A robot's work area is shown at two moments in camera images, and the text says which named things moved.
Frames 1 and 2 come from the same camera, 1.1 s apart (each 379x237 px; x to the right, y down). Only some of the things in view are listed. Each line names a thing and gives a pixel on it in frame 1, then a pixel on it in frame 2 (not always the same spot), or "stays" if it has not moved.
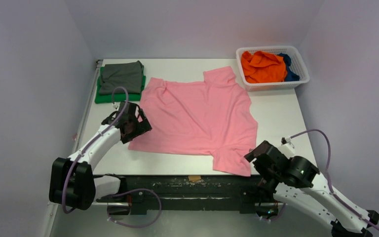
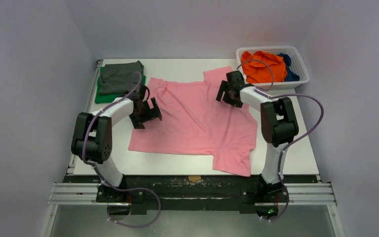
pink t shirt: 213,117 stays
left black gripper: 142,127 → 137,121
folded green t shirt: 108,98 stays
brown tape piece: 194,178 stays
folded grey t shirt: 129,75 stays
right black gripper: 259,156 → 227,90
